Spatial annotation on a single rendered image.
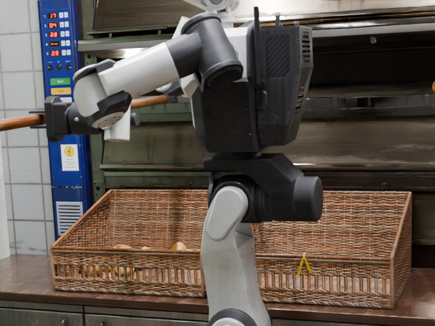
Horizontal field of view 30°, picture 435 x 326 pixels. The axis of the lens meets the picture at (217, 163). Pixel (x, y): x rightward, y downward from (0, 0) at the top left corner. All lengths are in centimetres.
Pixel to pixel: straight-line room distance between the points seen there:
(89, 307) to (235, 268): 79
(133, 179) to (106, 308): 66
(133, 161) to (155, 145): 11
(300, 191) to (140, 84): 48
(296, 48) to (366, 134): 100
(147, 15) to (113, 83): 132
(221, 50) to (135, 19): 135
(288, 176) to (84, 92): 53
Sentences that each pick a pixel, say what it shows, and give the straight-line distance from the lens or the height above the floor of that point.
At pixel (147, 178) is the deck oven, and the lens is 316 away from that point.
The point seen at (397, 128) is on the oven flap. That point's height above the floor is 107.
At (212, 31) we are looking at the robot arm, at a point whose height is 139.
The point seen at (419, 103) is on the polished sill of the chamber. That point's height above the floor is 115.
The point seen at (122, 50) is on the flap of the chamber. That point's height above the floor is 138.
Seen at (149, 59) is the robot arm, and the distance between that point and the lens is 181.
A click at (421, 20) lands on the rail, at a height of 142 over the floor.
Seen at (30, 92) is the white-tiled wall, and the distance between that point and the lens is 337.
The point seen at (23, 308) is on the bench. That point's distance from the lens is 289.
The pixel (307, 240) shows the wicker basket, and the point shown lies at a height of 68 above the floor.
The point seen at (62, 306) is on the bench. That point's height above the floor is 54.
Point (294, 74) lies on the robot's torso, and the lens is 194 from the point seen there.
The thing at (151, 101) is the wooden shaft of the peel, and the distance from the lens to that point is 286.
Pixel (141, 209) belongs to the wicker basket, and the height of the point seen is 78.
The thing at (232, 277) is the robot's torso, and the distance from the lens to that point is 209.
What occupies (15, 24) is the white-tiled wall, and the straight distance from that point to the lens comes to 340.
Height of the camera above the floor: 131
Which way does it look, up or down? 7 degrees down
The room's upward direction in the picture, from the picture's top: 3 degrees counter-clockwise
